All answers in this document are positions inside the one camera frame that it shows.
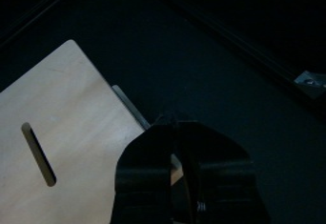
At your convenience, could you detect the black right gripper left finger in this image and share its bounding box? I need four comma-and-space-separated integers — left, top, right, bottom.
109, 115, 177, 224

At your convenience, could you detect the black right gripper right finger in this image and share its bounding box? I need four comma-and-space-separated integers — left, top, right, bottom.
171, 119, 271, 224

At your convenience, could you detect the wooden box with slot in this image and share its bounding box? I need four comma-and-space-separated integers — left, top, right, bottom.
0, 39, 184, 224

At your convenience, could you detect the grey metal frame bracket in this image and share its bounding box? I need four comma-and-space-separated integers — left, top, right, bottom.
292, 70, 326, 100

